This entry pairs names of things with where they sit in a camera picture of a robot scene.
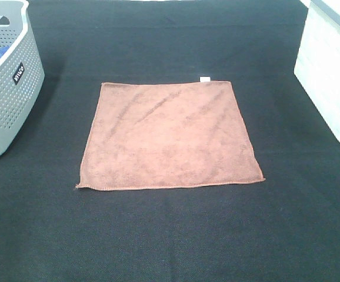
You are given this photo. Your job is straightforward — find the white plastic basket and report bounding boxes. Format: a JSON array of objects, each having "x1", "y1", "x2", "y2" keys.
[{"x1": 294, "y1": 1, "x2": 340, "y2": 142}]

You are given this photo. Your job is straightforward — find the grey perforated laundry basket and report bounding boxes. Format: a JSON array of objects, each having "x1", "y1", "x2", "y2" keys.
[{"x1": 0, "y1": 1, "x2": 45, "y2": 155}]

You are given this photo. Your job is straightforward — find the brown microfiber towel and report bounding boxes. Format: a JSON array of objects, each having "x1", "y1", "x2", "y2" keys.
[{"x1": 78, "y1": 81, "x2": 264, "y2": 191}]

